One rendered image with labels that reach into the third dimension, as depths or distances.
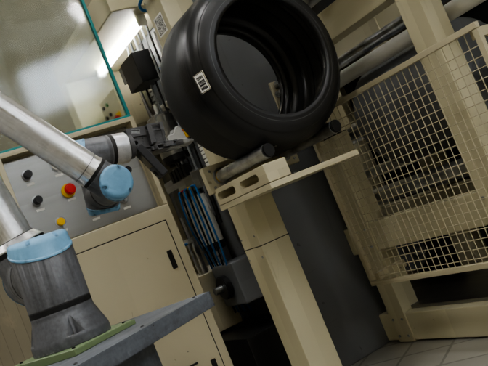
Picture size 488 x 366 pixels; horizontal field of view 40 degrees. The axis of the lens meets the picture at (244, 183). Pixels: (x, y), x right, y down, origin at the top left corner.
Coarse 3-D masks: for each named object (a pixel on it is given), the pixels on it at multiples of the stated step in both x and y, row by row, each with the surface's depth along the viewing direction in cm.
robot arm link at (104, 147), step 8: (104, 136) 192; (80, 144) 187; (88, 144) 188; (96, 144) 188; (104, 144) 189; (112, 144) 190; (96, 152) 188; (104, 152) 189; (112, 152) 190; (112, 160) 191
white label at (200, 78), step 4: (200, 72) 201; (196, 76) 202; (200, 76) 201; (204, 76) 201; (196, 80) 202; (200, 80) 202; (204, 80) 201; (200, 84) 202; (204, 84) 201; (208, 84) 200; (200, 88) 202; (204, 88) 202; (208, 88) 201; (204, 92) 202
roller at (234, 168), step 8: (264, 144) 208; (256, 152) 210; (264, 152) 207; (272, 152) 208; (240, 160) 219; (248, 160) 215; (256, 160) 212; (224, 168) 230; (232, 168) 225; (240, 168) 221; (248, 168) 220; (216, 176) 235; (224, 176) 231; (232, 176) 229
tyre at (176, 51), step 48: (240, 0) 215; (288, 0) 221; (192, 48) 204; (288, 48) 248; (192, 96) 206; (240, 96) 204; (288, 96) 247; (336, 96) 225; (240, 144) 212; (288, 144) 215
